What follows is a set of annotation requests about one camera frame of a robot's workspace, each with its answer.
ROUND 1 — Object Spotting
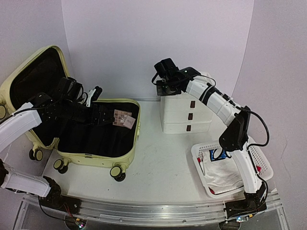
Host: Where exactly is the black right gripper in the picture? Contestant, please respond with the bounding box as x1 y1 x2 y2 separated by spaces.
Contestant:
155 79 181 96

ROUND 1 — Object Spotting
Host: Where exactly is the small pink card box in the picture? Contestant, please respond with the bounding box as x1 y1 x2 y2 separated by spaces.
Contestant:
123 115 136 129

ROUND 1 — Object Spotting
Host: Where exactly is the white three-drawer storage cabinet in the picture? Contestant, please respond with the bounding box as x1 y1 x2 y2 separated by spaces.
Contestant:
160 92 213 134

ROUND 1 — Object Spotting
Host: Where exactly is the pale green hard-shell suitcase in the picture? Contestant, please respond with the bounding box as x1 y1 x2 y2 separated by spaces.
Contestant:
0 46 141 182

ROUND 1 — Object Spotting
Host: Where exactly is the white printed t-shirt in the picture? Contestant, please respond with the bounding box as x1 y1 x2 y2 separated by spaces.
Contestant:
202 148 243 194

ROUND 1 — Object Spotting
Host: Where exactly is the white plastic mesh basket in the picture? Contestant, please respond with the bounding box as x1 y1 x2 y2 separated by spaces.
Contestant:
191 136 274 199

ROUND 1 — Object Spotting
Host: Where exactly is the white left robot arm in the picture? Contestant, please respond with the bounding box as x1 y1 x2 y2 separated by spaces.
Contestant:
0 86 102 209

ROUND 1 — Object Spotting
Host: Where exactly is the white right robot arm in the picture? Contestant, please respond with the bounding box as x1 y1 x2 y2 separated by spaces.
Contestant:
152 58 270 218

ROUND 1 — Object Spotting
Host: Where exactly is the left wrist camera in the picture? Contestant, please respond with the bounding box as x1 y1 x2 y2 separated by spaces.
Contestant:
85 86 103 107

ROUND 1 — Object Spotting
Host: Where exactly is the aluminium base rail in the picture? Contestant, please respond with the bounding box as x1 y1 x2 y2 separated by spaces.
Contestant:
13 191 289 230

